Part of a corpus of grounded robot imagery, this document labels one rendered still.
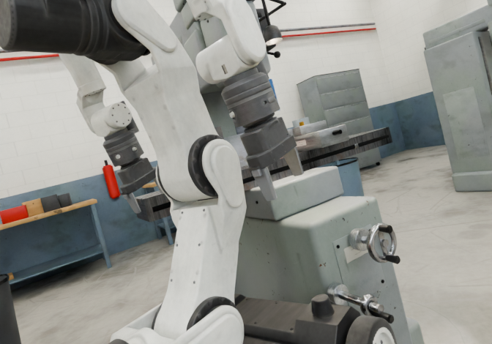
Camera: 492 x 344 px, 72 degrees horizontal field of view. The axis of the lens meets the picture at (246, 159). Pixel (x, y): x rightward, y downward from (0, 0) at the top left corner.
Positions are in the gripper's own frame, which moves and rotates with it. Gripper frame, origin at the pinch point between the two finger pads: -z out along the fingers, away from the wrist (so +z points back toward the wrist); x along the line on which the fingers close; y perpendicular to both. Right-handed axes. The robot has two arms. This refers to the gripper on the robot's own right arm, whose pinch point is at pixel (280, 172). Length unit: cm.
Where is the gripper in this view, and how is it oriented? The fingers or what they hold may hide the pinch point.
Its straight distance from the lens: 63.6
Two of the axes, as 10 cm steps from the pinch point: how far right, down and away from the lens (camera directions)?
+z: -3.9, -9.1, -1.6
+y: -7.3, 2.0, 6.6
